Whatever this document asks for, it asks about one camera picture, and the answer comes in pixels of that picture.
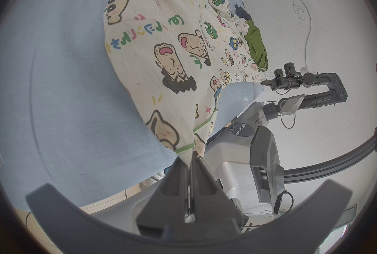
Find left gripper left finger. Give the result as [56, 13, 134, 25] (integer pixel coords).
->
[136, 159, 189, 236]

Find white printed pyjama top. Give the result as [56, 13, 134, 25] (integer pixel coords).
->
[100, 0, 267, 165]

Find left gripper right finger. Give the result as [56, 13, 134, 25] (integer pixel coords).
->
[191, 159, 245, 227]

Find dark blue garment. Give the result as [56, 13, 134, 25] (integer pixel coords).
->
[234, 5, 253, 21]

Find green shorts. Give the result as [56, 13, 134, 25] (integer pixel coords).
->
[244, 20, 269, 71]

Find black cable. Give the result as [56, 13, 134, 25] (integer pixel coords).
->
[279, 113, 296, 130]

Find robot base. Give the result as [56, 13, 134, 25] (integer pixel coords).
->
[127, 101, 295, 233]

